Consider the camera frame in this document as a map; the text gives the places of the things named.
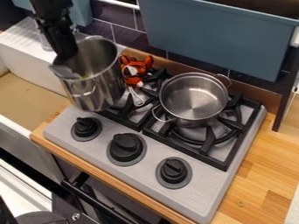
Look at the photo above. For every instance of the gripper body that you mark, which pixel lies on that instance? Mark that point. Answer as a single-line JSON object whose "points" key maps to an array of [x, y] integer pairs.
{"points": [[60, 35]]}

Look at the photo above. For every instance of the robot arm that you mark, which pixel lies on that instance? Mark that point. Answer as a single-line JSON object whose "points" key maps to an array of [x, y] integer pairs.
{"points": [[50, 7]]}

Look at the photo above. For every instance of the silver pot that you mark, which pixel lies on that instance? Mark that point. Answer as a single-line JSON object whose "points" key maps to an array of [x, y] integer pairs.
{"points": [[193, 97]]}

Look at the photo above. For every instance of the white box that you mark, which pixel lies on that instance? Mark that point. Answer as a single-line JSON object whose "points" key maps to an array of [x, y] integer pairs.
{"points": [[23, 55]]}

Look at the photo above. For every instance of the tall silver cup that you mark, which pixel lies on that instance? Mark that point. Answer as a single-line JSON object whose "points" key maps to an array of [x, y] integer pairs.
{"points": [[95, 84]]}

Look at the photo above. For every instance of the orange plush toy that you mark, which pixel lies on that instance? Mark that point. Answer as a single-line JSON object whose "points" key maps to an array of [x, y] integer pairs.
{"points": [[136, 67]]}

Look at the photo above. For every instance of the silver whisk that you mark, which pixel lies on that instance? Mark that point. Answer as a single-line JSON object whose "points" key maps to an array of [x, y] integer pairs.
{"points": [[136, 97]]}

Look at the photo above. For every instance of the toy stove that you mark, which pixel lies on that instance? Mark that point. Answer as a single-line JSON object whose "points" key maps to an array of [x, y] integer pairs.
{"points": [[155, 175]]}

